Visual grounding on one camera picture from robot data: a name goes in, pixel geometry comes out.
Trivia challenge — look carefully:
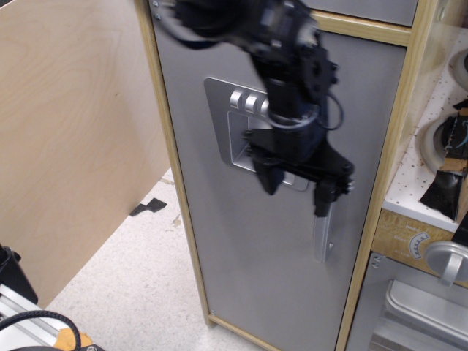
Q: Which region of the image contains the silver fridge door handle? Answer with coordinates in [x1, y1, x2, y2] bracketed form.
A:
[312, 205, 333, 263]

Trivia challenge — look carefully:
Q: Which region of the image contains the orange tape piece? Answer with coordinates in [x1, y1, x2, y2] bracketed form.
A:
[53, 328, 93, 350]

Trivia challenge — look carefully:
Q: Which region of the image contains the grey oven door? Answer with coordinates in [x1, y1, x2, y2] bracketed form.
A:
[346, 253, 467, 350]

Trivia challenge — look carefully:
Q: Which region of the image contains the wooden toy kitchen cabinet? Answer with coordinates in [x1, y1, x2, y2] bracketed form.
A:
[133, 0, 468, 351]

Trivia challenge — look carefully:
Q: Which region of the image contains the silver oven door handle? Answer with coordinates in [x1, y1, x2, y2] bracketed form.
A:
[385, 280, 467, 346]

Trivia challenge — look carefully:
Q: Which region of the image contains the white sink basin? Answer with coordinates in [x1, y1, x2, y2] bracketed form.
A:
[418, 50, 467, 174]

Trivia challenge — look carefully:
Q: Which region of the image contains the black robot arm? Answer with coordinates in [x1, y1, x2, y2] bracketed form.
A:
[170, 1, 354, 218]

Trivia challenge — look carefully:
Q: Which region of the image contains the black braided cable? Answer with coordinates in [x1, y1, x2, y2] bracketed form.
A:
[0, 309, 82, 351]

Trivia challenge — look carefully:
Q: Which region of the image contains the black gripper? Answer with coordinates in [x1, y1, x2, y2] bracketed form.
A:
[244, 105, 354, 218]

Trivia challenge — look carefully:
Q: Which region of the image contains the grey upper freezer door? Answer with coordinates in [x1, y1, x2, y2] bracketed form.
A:
[304, 0, 418, 26]

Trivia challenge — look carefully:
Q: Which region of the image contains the silver ice dispenser panel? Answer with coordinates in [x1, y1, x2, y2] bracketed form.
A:
[203, 76, 310, 192]

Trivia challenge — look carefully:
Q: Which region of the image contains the black tape on floor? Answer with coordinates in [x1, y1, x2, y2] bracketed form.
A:
[129, 198, 167, 217]

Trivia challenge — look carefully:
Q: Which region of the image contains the grey fridge door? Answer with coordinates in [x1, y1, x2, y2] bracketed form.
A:
[148, 0, 408, 351]

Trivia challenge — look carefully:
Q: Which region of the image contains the aluminium frame rail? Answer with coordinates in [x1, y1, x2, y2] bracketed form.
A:
[0, 283, 63, 348]

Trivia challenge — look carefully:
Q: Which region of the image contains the silver oven knob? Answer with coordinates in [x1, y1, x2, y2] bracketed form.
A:
[424, 241, 467, 287]

